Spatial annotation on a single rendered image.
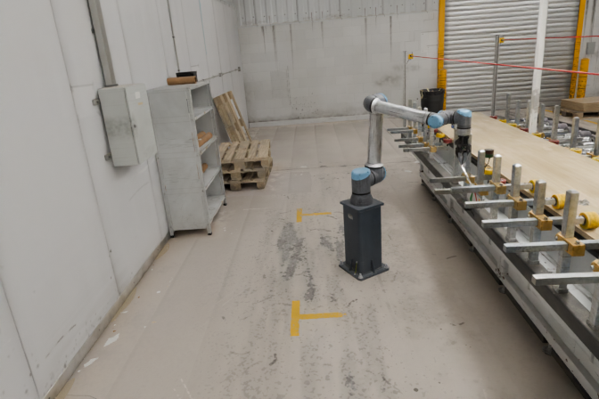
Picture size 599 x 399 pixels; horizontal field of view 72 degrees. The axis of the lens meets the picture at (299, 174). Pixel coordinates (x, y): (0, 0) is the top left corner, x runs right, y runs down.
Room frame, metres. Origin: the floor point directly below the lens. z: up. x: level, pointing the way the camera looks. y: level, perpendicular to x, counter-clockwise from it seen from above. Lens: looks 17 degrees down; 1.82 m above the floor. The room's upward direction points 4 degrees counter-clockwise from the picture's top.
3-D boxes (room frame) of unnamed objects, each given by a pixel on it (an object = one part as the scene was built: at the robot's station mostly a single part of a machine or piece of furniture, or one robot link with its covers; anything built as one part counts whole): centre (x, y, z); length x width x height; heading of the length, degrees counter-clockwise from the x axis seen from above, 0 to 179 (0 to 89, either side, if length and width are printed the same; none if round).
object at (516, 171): (2.08, -1.16, 0.91); 0.03 x 0.03 x 0.48; 86
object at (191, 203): (4.47, 1.19, 0.78); 0.90 x 0.45 x 1.55; 178
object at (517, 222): (1.80, -1.12, 0.95); 0.50 x 0.04 x 0.04; 86
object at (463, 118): (2.71, -1.13, 1.29); 0.10 x 0.09 x 0.12; 45
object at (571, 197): (1.58, -1.13, 0.94); 0.03 x 0.03 x 0.48; 86
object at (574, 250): (1.56, -1.12, 0.95); 0.13 x 0.06 x 0.05; 176
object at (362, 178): (3.11, -0.49, 0.79); 0.17 x 0.15 x 0.18; 135
